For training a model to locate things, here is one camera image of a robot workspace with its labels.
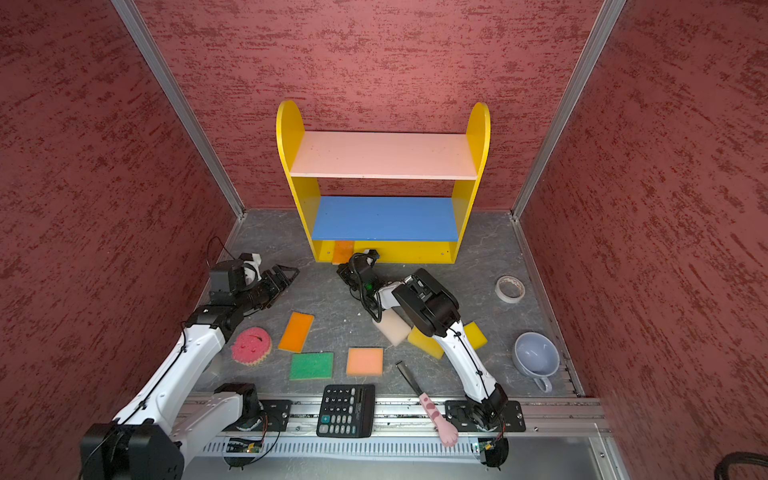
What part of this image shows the grey blue mug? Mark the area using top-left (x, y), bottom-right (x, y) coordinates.
top-left (513, 332), bottom-right (561, 393)

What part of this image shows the yellow sponge right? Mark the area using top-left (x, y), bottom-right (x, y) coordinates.
top-left (464, 322), bottom-right (488, 350)

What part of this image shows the yellow sponge middle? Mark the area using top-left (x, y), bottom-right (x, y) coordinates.
top-left (407, 328), bottom-right (444, 359)

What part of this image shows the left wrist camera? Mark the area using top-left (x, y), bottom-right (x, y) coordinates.
top-left (232, 253), bottom-right (262, 288)

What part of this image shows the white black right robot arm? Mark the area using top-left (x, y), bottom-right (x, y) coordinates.
top-left (336, 250), bottom-right (508, 431)

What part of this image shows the pink handled black brush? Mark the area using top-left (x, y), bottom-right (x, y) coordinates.
top-left (396, 361), bottom-right (459, 448)

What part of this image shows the white tape roll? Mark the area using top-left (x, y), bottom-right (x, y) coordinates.
top-left (494, 275), bottom-right (526, 304)

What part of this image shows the yellow sponge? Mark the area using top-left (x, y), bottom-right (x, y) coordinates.
top-left (464, 322), bottom-right (488, 350)
top-left (407, 328), bottom-right (444, 359)

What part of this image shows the green scrub sponge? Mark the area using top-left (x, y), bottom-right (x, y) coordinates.
top-left (289, 352), bottom-right (334, 381)

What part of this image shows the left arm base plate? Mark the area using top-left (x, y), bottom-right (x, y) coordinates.
top-left (225, 399), bottom-right (293, 435)

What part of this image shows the black cable corner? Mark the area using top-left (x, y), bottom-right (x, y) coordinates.
top-left (713, 451), bottom-right (768, 480)

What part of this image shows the orange flat sponge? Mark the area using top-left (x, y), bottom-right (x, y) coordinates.
top-left (278, 312), bottom-right (314, 353)

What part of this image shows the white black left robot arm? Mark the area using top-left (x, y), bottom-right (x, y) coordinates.
top-left (79, 259), bottom-right (299, 479)

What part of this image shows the peach orange sponge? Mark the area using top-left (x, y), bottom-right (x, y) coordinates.
top-left (346, 348), bottom-right (384, 377)

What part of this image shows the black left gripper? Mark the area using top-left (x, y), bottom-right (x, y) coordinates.
top-left (236, 264), bottom-right (301, 312)

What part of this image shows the pink round smiley sponge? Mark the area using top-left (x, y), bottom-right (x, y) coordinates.
top-left (231, 327), bottom-right (272, 366)

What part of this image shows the yellow shelf unit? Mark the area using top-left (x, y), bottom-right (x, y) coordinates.
top-left (276, 100), bottom-right (491, 264)

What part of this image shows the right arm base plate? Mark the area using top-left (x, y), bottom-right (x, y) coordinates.
top-left (444, 399), bottom-right (526, 433)

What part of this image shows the perforated cable duct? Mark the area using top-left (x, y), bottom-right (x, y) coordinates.
top-left (198, 436), bottom-right (480, 463)

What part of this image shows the pale pink sponge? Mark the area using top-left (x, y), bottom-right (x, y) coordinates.
top-left (372, 309), bottom-right (412, 347)

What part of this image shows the black calculator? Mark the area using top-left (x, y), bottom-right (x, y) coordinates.
top-left (316, 384), bottom-right (376, 439)

